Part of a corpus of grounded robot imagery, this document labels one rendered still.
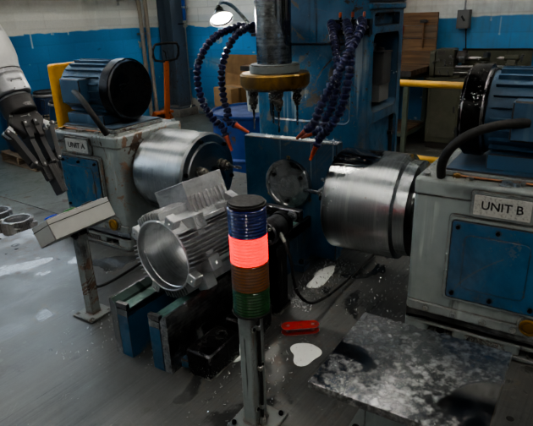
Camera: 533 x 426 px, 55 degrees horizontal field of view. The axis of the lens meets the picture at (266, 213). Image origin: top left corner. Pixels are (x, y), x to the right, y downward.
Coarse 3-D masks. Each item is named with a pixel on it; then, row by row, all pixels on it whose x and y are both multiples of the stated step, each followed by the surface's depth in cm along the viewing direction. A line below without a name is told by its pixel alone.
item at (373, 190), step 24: (336, 168) 119; (360, 168) 117; (384, 168) 115; (408, 168) 114; (312, 192) 128; (336, 192) 117; (360, 192) 115; (384, 192) 112; (408, 192) 111; (336, 216) 118; (360, 216) 115; (384, 216) 112; (408, 216) 114; (336, 240) 123; (360, 240) 118; (384, 240) 114; (408, 240) 117
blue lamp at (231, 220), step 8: (264, 208) 76; (232, 216) 76; (240, 216) 75; (248, 216) 75; (256, 216) 75; (264, 216) 77; (232, 224) 76; (240, 224) 75; (248, 224) 75; (256, 224) 76; (264, 224) 77; (232, 232) 77; (240, 232) 76; (248, 232) 76; (256, 232) 76; (264, 232) 77
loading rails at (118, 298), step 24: (288, 264) 142; (144, 288) 114; (216, 288) 113; (120, 312) 107; (144, 312) 111; (168, 312) 105; (192, 312) 107; (216, 312) 114; (120, 336) 110; (144, 336) 112; (168, 336) 102; (192, 336) 108; (168, 360) 104
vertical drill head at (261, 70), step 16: (256, 0) 125; (272, 0) 123; (288, 0) 125; (256, 16) 127; (272, 16) 124; (288, 16) 126; (256, 32) 128; (272, 32) 126; (288, 32) 128; (256, 48) 130; (272, 48) 127; (288, 48) 129; (256, 64) 131; (272, 64) 128; (288, 64) 128; (240, 80) 132; (256, 80) 127; (272, 80) 125; (288, 80) 126; (304, 80) 129; (256, 96) 133; (272, 96) 141; (272, 112) 143
